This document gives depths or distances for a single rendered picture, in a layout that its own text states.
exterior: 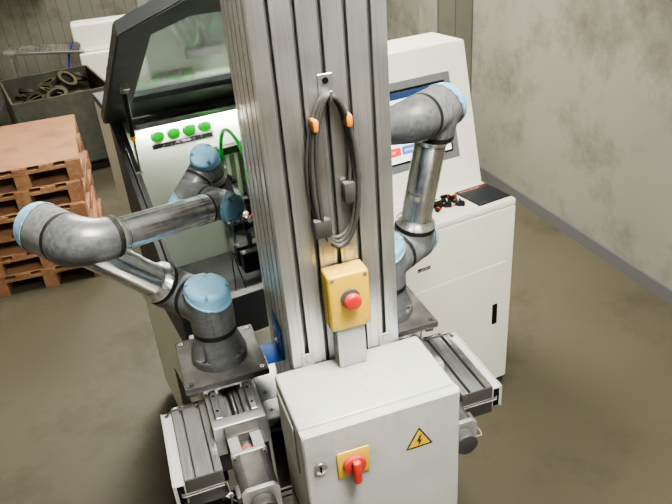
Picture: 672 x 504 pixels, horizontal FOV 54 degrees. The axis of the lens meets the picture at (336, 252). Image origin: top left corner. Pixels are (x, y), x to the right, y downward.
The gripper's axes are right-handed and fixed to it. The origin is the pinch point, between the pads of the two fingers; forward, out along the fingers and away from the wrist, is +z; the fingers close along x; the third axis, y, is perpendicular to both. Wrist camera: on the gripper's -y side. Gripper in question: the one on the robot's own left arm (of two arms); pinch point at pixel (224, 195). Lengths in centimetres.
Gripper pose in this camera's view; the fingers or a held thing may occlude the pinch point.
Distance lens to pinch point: 210.8
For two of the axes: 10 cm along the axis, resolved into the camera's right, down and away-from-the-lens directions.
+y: 3.9, 8.8, -2.6
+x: 9.2, -3.8, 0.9
